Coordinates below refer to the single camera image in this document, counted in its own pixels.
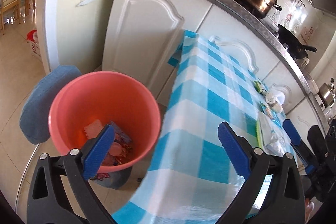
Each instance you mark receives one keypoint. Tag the blue white checkered tablecloth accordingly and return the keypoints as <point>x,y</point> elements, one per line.
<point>190,177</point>

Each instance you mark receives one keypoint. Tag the stainless steel kettle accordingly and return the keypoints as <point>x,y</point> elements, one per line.
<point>327,93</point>

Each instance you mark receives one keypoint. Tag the black frying pan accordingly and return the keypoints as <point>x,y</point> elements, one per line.
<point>295,48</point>

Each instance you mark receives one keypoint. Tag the clear plastic bag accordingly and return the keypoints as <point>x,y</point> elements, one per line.
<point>271,138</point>

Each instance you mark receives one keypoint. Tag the blue stool cushion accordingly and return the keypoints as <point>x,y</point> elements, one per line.
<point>34,118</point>

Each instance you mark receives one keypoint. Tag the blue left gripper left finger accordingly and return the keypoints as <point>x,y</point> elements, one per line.
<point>95,150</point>

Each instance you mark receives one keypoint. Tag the red plastic trash bucket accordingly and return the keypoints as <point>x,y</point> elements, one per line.
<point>108,97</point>

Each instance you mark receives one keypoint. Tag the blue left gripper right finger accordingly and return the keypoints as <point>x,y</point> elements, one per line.
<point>237,148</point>

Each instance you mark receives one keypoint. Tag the red snack wrapper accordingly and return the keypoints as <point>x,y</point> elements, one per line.
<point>120,150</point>

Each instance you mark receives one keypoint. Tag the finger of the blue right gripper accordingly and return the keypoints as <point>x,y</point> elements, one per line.
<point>309,169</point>
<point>291,131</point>

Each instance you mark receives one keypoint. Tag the steel countertop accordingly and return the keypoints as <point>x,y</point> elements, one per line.
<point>254,25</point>

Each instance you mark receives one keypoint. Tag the green white snack packet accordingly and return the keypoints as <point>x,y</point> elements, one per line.
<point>260,87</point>

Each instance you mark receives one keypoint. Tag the crumpled white tissue wad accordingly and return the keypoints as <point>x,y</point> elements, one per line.
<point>271,101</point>

